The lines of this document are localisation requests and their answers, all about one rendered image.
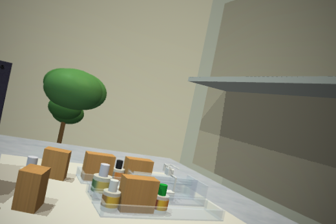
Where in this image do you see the brown wooden block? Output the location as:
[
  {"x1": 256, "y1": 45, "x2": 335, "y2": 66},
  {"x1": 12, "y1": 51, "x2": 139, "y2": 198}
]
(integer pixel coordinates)
[
  {"x1": 11, "y1": 164, "x2": 51, "y2": 214},
  {"x1": 119, "y1": 174, "x2": 160, "y2": 206},
  {"x1": 82, "y1": 150, "x2": 116, "y2": 176},
  {"x1": 123, "y1": 156, "x2": 154, "y2": 174},
  {"x1": 41, "y1": 147, "x2": 72, "y2": 181}
]

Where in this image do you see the white jar with green lid and orange label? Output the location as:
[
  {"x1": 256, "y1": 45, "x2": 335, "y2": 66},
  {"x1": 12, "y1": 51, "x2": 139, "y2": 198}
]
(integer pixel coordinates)
[{"x1": 155, "y1": 183, "x2": 170, "y2": 207}]

